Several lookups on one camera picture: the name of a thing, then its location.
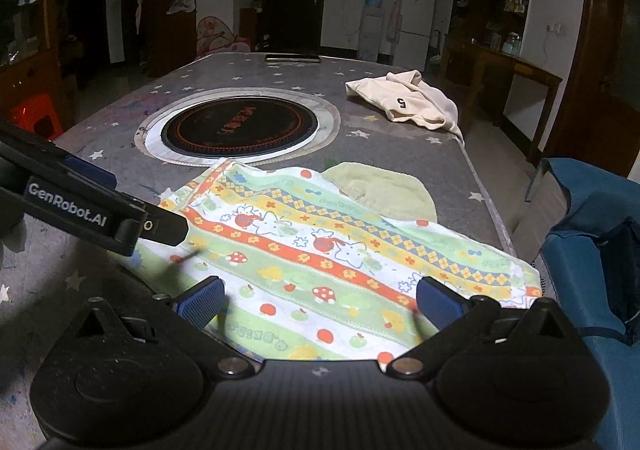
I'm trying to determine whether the colourful patterned baby cloth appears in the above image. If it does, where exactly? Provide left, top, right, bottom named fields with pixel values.
left=122, top=161, right=542, bottom=363

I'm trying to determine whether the red plastic stool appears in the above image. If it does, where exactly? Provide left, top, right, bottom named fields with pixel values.
left=6, top=94, right=63, bottom=140

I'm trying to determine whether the grey star tablecloth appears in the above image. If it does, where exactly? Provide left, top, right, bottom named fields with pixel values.
left=1, top=54, right=509, bottom=449

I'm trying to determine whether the wooden shelf cabinet left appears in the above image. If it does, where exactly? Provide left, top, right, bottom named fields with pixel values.
left=1, top=0, right=73, bottom=128

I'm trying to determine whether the pale green towel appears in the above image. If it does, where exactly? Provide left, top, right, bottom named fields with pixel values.
left=322, top=162, right=437, bottom=222

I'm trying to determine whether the blue fabric storage bag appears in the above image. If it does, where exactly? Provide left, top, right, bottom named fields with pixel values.
left=523, top=158, right=639, bottom=449

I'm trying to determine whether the round black induction cooker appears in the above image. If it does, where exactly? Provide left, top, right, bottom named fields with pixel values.
left=134, top=87, right=341, bottom=167

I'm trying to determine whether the cream garment with number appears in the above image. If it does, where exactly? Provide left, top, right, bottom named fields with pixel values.
left=345, top=70, right=464, bottom=144

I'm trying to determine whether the pink patterned play tent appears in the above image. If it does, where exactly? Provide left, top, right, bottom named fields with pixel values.
left=196, top=17, right=252, bottom=58

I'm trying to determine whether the wooden side table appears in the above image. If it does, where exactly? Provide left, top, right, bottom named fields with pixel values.
left=438, top=35, right=563, bottom=166

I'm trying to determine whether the white refrigerator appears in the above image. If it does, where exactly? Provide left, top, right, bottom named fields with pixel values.
left=392, top=0, right=436, bottom=71

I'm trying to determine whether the water dispenser with bottle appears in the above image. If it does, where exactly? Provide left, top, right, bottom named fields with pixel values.
left=357, top=0, right=384, bottom=62

